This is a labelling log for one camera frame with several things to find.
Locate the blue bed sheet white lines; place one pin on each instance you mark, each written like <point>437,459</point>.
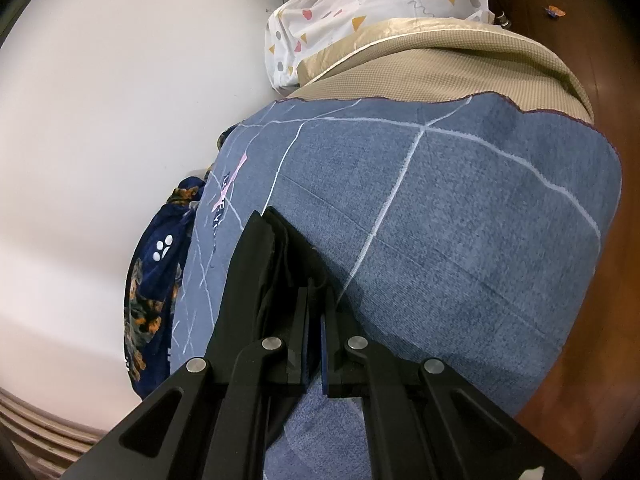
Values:
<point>450,235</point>

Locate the navy dog print blanket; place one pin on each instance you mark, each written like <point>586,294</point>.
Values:
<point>150,270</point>

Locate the white patterned cloth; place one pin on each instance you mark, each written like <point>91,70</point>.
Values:
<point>350,5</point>

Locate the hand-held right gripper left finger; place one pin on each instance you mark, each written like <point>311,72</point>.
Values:
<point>299,345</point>

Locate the small orange object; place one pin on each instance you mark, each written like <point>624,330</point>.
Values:
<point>554,11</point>

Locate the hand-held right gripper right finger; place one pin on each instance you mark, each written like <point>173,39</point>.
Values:
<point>325,355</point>

